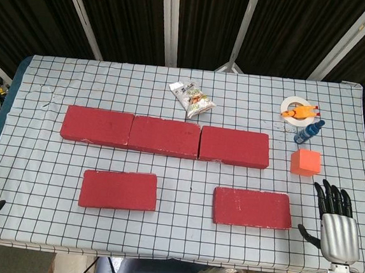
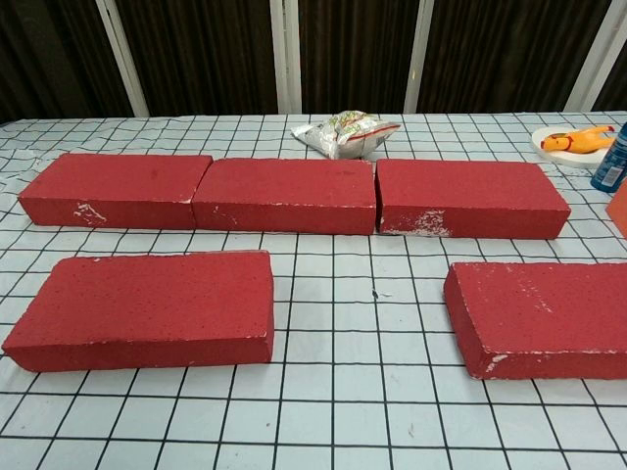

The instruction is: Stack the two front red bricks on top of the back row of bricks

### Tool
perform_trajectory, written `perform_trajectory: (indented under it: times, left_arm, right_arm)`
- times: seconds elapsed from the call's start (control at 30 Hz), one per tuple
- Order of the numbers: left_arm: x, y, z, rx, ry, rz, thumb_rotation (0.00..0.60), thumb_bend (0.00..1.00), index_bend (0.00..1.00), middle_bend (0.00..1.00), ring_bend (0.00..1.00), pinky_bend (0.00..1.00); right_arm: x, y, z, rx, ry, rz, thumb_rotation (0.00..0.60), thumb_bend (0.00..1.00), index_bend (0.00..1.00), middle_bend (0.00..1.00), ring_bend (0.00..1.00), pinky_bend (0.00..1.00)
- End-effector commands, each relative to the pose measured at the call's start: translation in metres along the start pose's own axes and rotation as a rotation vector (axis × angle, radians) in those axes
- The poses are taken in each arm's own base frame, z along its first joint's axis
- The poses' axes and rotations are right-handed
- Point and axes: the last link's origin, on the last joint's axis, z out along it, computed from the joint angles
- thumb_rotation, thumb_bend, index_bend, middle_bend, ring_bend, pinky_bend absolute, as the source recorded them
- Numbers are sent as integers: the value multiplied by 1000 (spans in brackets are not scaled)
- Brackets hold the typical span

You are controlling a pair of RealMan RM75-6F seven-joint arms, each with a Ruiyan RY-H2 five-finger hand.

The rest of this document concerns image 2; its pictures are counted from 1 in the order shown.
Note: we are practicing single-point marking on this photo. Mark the red rectangular foam brick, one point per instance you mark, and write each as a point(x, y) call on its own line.
point(470, 191)
point(284, 191)
point(548, 313)
point(112, 181)
point(142, 303)

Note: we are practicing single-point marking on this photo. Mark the silver printed snack bag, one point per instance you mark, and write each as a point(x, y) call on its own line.
point(343, 134)

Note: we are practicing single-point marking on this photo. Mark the white black-grid tablecloth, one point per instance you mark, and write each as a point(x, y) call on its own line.
point(313, 401)

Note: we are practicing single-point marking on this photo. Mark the dark brown curtain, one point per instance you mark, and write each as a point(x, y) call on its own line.
point(210, 49)

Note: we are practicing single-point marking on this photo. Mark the white tape roll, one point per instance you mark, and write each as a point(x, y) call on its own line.
point(546, 151)

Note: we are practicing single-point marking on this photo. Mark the yellow rubber chicken toy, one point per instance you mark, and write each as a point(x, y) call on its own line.
point(573, 142)

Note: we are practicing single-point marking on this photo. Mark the blue spray bottle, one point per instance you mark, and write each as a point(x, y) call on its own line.
point(610, 166)

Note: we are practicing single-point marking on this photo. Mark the orange cube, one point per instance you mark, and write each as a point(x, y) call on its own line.
point(619, 205)

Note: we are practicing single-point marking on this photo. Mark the white frame post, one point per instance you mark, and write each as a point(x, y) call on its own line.
point(285, 54)
point(419, 54)
point(590, 54)
point(122, 59)

